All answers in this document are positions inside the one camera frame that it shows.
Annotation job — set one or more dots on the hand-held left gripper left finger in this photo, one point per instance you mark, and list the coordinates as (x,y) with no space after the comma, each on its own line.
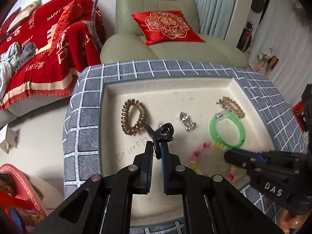
(148,163)

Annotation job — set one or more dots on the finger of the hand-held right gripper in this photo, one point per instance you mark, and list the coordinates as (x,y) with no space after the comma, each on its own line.
(241,158)
(282,159)

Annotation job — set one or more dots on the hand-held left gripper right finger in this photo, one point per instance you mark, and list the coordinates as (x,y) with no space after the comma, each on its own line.
(165,163)

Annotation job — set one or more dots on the black hair clip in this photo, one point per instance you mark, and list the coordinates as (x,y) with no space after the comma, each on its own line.
(156,134)

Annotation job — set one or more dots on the green plastic bangle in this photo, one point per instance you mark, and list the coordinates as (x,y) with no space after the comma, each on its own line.
(213,131)

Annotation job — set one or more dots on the grey tray with cream lining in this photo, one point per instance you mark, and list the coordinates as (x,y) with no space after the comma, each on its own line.
(170,97)

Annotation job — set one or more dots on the person's right hand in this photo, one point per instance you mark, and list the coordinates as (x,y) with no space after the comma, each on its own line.
(292,221)

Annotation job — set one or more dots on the grey checked tray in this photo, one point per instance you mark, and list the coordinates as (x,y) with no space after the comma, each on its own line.
(85,117)

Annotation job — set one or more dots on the small hanging rack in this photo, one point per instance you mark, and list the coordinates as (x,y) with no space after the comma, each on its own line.
(268,62)

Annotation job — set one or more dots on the green leather armchair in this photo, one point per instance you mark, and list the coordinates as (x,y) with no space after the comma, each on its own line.
(170,51)

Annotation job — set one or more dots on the white sheer curtain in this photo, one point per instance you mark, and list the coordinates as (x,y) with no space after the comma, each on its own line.
(287,41)

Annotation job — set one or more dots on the white washing machine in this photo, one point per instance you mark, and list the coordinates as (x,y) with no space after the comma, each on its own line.
(246,36)

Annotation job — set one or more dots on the red patterned box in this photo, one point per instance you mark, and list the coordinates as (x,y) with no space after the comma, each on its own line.
(22,190)

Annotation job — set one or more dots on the red blanket sofa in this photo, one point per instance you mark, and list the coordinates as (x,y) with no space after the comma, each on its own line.
(48,73)

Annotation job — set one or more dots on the red embroidered cushion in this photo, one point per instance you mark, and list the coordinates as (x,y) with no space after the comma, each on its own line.
(165,26)

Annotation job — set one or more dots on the white cardboard box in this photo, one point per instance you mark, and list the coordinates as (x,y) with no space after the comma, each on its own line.
(8,139)

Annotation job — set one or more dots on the blue-green curtain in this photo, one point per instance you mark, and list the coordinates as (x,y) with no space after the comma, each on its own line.
(212,4)

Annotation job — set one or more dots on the white tumble dryer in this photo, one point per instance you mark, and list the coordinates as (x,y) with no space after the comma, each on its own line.
(259,0)

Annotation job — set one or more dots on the red satin cushion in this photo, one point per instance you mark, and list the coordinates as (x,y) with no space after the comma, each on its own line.
(64,26)

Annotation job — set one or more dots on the phone holder stand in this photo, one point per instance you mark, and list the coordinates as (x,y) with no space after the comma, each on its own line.
(95,9)

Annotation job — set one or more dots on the grey clothing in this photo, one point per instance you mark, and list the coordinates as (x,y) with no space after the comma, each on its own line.
(26,53)

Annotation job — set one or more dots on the light blue clothing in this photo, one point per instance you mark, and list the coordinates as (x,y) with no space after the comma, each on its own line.
(7,65)

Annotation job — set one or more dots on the white printed pillow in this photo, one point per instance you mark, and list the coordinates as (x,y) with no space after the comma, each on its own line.
(24,12)

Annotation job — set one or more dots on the red square pillow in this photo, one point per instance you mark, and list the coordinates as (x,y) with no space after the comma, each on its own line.
(9,22)

